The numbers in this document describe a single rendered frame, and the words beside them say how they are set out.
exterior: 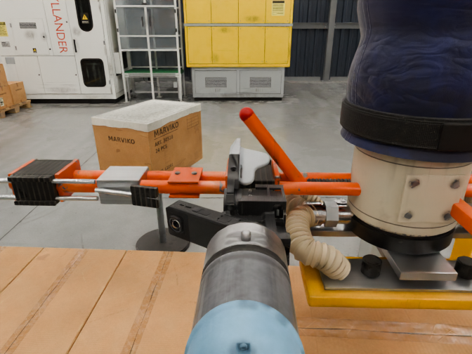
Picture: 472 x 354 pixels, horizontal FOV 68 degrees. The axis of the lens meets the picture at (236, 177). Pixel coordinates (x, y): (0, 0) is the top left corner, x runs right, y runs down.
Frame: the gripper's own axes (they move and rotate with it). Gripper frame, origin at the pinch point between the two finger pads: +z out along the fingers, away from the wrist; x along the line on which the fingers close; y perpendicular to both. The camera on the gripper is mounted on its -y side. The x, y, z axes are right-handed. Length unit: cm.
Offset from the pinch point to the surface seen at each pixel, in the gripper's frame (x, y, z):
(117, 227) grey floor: -126, -103, 188
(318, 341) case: -31.6, 16.2, -3.7
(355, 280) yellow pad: -10.6, 18.2, -11.4
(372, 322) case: -31.6, 28.0, 1.2
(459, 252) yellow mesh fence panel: -41, 69, 40
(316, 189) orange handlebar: 0.2, 13.1, -3.1
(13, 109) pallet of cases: -120, -443, 591
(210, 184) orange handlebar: 0.7, -3.7, -2.7
